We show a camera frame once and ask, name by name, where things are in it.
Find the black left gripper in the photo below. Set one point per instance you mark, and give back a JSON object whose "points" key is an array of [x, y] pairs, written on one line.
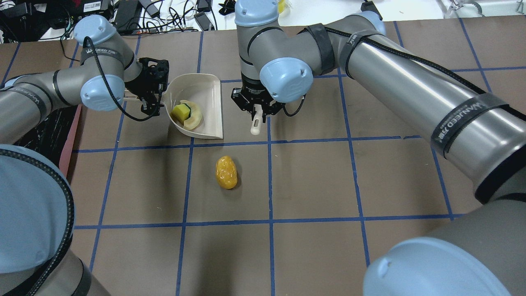
{"points": [[139, 87]]}

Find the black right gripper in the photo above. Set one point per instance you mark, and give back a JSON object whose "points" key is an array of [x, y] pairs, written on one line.
{"points": [[251, 94]]}

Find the wooden hand brush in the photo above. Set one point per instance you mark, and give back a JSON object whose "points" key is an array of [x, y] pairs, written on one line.
{"points": [[256, 125]]}

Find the yellow sponge piece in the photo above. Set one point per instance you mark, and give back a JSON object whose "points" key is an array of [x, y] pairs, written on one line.
{"points": [[188, 114]]}

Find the beige plastic dustpan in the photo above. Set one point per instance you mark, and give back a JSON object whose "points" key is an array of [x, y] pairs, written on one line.
{"points": [[200, 92]]}

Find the yellow paper ball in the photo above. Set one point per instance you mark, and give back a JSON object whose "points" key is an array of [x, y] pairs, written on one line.
{"points": [[226, 173]]}

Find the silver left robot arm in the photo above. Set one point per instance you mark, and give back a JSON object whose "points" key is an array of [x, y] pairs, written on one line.
{"points": [[37, 203]]}

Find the black lined trash bin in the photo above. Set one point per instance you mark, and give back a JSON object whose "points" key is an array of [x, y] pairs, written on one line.
{"points": [[54, 138]]}

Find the black power adapter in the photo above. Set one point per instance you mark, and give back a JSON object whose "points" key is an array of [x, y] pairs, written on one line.
{"points": [[126, 16]]}

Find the small black adapter brick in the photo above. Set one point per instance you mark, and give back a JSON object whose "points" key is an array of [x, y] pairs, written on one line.
{"points": [[370, 6]]}

